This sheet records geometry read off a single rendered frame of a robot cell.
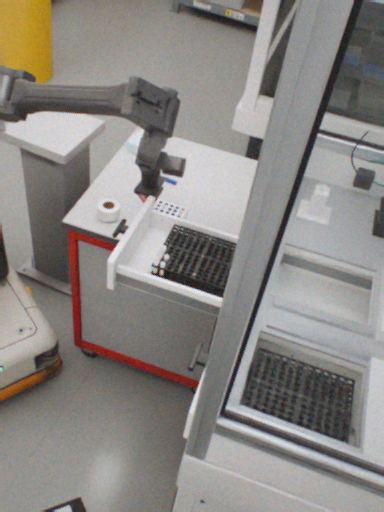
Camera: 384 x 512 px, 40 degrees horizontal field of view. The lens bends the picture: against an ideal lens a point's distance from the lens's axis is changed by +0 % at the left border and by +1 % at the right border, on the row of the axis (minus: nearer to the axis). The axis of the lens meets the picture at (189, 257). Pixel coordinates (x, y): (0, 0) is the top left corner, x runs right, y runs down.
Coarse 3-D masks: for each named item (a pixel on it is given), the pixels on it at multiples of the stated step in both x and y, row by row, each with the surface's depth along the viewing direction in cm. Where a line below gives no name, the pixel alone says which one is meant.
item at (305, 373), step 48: (336, 96) 47; (336, 144) 50; (336, 192) 54; (288, 240) 59; (336, 240) 57; (288, 288) 64; (336, 288) 62; (288, 336) 70; (336, 336) 67; (240, 384) 81; (288, 384) 77; (336, 384) 73; (288, 432) 85; (336, 432) 81
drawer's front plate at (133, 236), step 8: (152, 200) 150; (144, 208) 147; (152, 208) 153; (136, 216) 145; (144, 216) 147; (136, 224) 142; (144, 224) 149; (128, 232) 140; (136, 232) 144; (144, 232) 152; (128, 240) 138; (136, 240) 146; (120, 248) 135; (128, 248) 141; (136, 248) 149; (112, 256) 133; (120, 256) 136; (128, 256) 143; (112, 264) 132; (112, 272) 134; (112, 280) 136; (112, 288) 139
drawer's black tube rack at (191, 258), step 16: (176, 240) 144; (192, 240) 150; (208, 240) 145; (224, 240) 146; (176, 256) 140; (192, 256) 144; (208, 256) 146; (224, 256) 142; (176, 272) 135; (192, 272) 141; (208, 272) 137; (224, 272) 138; (208, 288) 137; (224, 288) 134
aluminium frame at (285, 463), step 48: (336, 0) 41; (288, 48) 44; (336, 48) 43; (288, 96) 47; (288, 144) 50; (288, 192) 53; (240, 240) 59; (240, 288) 65; (240, 336) 71; (192, 432) 92; (240, 432) 87; (288, 480) 92; (336, 480) 87
